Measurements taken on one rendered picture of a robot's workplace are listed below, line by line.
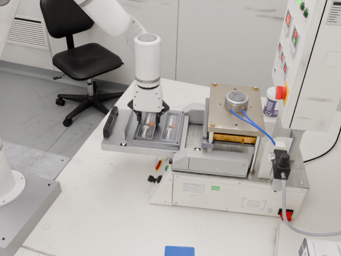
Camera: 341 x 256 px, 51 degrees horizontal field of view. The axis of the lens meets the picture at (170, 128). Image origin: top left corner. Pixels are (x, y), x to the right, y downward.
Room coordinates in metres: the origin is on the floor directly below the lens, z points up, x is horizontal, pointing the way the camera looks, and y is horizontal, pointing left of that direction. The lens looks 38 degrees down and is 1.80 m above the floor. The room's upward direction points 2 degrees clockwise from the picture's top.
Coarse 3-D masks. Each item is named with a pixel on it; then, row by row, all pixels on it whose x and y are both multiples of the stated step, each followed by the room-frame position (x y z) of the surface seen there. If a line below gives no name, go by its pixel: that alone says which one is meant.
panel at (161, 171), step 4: (160, 156) 1.11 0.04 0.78; (160, 160) 1.07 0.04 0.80; (160, 164) 1.04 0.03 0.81; (164, 164) 0.99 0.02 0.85; (168, 164) 0.95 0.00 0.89; (172, 164) 0.92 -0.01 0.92; (160, 168) 1.01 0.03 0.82; (164, 168) 0.96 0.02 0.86; (168, 168) 0.92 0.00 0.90; (156, 172) 1.02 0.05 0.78; (160, 172) 0.98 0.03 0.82; (164, 172) 0.93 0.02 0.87; (168, 172) 0.90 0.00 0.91; (156, 176) 0.99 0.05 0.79; (164, 176) 0.90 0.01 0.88; (160, 180) 0.92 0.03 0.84; (152, 184) 0.97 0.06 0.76; (156, 184) 0.93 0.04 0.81; (152, 188) 0.94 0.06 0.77; (156, 188) 0.90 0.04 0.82; (152, 192) 0.92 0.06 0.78
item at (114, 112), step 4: (112, 108) 1.12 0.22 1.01; (116, 108) 1.13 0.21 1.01; (112, 112) 1.10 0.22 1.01; (116, 112) 1.12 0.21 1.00; (112, 116) 1.07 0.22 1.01; (108, 120) 1.05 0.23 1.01; (112, 120) 1.06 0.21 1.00; (108, 124) 1.02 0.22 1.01; (104, 128) 1.00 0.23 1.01; (108, 128) 1.00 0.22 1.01; (104, 132) 0.99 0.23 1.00; (108, 132) 1.00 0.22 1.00; (104, 136) 1.00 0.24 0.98; (108, 136) 0.99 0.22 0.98
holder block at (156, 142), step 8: (184, 112) 1.13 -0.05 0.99; (160, 120) 1.08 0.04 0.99; (160, 128) 1.03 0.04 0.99; (136, 136) 0.98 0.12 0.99; (160, 136) 0.98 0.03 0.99; (136, 144) 0.96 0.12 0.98; (144, 144) 0.96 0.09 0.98; (152, 144) 0.95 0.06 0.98; (160, 144) 0.95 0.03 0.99; (168, 144) 0.95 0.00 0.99; (176, 144) 0.94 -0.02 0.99
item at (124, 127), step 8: (120, 112) 1.15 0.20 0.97; (128, 112) 1.16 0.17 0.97; (120, 120) 1.10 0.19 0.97; (128, 120) 1.05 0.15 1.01; (136, 120) 1.10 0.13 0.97; (184, 120) 1.12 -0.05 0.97; (112, 128) 1.05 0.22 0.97; (120, 128) 1.05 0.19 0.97; (128, 128) 1.05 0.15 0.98; (136, 128) 1.06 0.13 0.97; (184, 128) 1.07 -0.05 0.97; (112, 136) 1.00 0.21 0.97; (120, 136) 1.01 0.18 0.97; (128, 136) 1.01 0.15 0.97; (184, 136) 1.02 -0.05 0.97; (104, 144) 0.96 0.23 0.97; (112, 144) 0.96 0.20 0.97; (128, 144) 0.96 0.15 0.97; (184, 144) 0.97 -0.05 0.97; (128, 152) 0.95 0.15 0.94; (136, 152) 0.95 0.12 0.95; (144, 152) 0.94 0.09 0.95; (152, 152) 0.94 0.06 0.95; (160, 152) 0.94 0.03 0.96; (168, 152) 0.94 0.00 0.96
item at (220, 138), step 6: (216, 138) 0.93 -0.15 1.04; (222, 138) 0.93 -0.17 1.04; (228, 138) 0.92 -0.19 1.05; (234, 138) 0.92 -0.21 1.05; (240, 138) 0.92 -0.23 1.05; (246, 138) 0.92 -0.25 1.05; (252, 138) 0.92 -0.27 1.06; (228, 144) 0.92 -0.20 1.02; (234, 144) 0.92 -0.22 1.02; (240, 144) 0.92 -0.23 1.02; (246, 144) 0.92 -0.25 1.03; (252, 144) 0.92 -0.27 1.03
